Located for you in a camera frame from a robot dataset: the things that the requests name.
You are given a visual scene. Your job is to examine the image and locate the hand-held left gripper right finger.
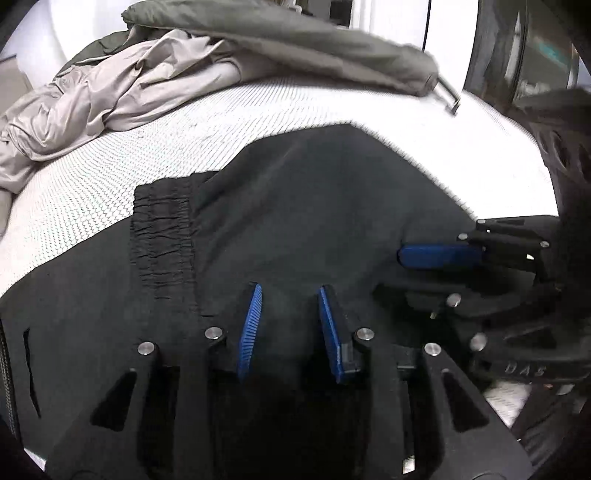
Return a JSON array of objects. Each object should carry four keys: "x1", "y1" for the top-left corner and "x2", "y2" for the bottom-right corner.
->
[{"x1": 318, "y1": 284, "x2": 533, "y2": 479}]

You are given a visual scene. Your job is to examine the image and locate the white mesh table cover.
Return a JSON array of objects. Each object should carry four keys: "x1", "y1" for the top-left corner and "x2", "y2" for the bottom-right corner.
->
[{"x1": 0, "y1": 74, "x2": 563, "y2": 472}]

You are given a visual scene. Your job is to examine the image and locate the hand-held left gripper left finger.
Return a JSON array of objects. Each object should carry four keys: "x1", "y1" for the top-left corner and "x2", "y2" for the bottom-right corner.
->
[{"x1": 45, "y1": 283, "x2": 264, "y2": 472}]

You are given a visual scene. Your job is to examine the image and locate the beige crumpled garment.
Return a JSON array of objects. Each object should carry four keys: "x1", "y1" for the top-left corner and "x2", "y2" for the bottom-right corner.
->
[{"x1": 0, "y1": 28, "x2": 252, "y2": 234}]

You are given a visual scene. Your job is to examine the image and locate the black pants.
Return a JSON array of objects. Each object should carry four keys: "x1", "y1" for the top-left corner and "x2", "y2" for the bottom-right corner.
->
[{"x1": 0, "y1": 122, "x2": 560, "y2": 480}]

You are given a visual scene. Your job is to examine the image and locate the black braided cable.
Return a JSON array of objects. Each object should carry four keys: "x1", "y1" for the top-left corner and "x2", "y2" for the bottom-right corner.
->
[{"x1": 0, "y1": 318, "x2": 20, "y2": 441}]

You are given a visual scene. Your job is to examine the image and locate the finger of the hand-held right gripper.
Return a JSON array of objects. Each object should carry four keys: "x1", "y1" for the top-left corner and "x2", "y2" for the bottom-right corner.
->
[
  {"x1": 397, "y1": 215, "x2": 558, "y2": 274},
  {"x1": 375, "y1": 283, "x2": 570, "y2": 350}
]

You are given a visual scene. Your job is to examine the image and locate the grey-olive garment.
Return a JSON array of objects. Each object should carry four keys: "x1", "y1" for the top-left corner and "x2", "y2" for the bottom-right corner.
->
[{"x1": 60, "y1": 0, "x2": 440, "y2": 99}]

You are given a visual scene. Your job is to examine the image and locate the silver metal bar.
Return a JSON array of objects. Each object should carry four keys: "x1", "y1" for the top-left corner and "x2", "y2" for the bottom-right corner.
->
[{"x1": 433, "y1": 75, "x2": 462, "y2": 117}]

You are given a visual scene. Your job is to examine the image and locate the thin black cable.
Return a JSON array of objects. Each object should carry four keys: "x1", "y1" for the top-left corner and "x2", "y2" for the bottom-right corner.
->
[{"x1": 421, "y1": 0, "x2": 434, "y2": 52}]

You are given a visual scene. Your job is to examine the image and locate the dark glass door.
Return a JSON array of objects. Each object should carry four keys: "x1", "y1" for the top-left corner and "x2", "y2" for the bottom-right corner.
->
[{"x1": 463, "y1": 0, "x2": 591, "y2": 108}]

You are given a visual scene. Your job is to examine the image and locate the person's dark clothing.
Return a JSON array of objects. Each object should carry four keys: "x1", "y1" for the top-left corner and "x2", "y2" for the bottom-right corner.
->
[{"x1": 512, "y1": 383, "x2": 591, "y2": 480}]

